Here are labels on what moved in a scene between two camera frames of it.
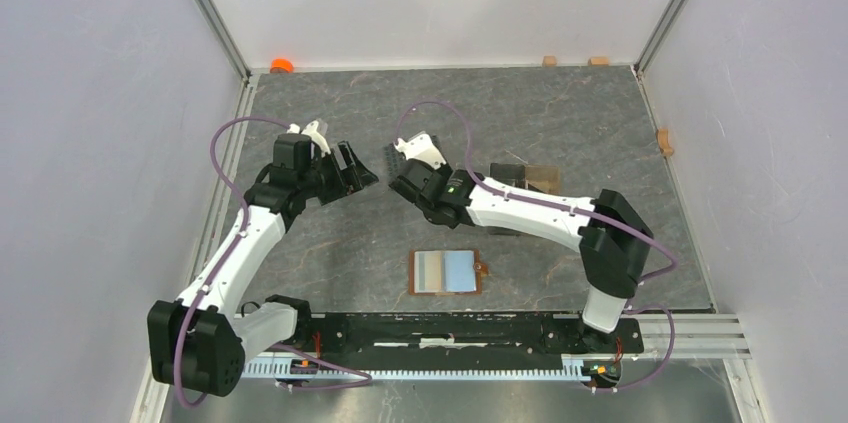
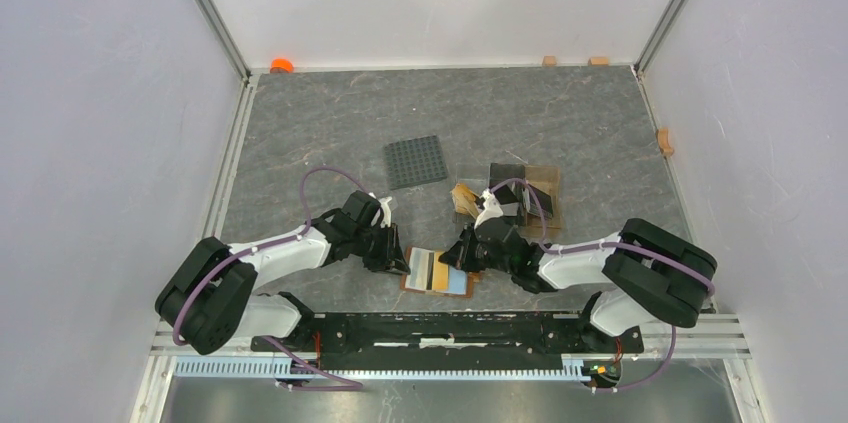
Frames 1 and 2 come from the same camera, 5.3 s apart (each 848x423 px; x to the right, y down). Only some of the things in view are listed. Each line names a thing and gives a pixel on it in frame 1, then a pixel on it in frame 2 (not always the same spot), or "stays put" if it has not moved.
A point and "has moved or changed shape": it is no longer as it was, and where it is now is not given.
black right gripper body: (444, 172) -> (479, 259)
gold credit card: (433, 271) has moved or changed shape
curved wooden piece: (663, 141) stays put
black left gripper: (355, 176) -> (397, 260)
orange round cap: (281, 65) stays put
